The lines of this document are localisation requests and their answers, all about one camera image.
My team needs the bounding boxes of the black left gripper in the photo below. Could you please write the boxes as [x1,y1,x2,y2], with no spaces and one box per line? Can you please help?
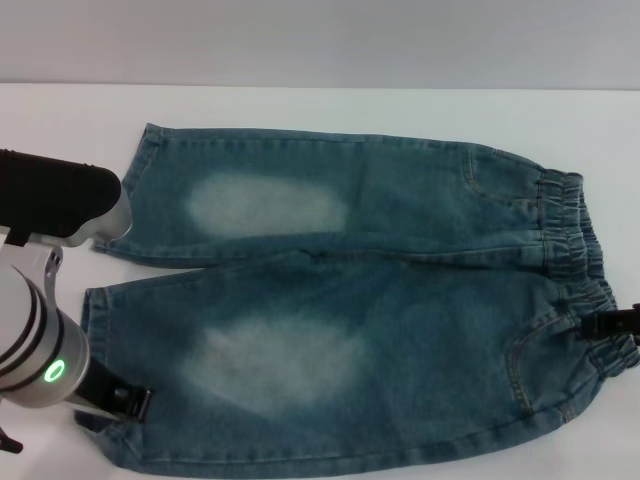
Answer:
[73,357,152,422]

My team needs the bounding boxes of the blue denim shorts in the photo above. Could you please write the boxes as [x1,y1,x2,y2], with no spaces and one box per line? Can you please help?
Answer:
[74,122,640,480]

